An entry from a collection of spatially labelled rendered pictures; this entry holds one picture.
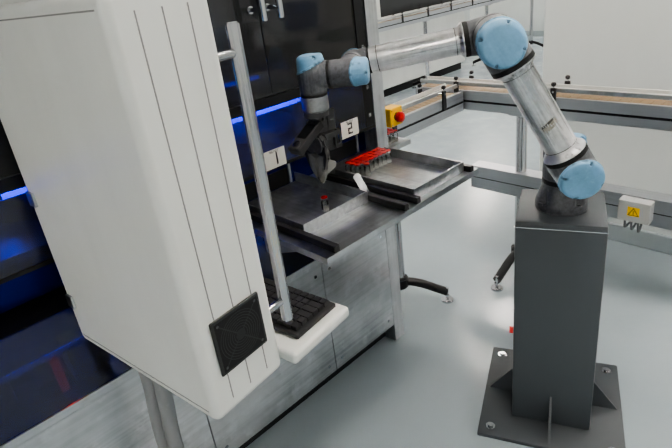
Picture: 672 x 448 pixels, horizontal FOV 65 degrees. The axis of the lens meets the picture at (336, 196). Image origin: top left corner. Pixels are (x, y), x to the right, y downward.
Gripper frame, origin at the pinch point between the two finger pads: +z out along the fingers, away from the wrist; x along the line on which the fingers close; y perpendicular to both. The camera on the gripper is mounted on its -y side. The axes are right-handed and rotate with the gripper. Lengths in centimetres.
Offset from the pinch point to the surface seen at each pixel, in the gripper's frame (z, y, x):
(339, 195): 10.2, 10.7, 4.4
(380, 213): 10.4, 8.0, -15.1
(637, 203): 44, 120, -50
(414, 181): 10.2, 31.3, -9.4
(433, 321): 98, 68, 14
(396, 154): 8.8, 46.0, 9.9
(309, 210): 10.2, -2.0, 4.5
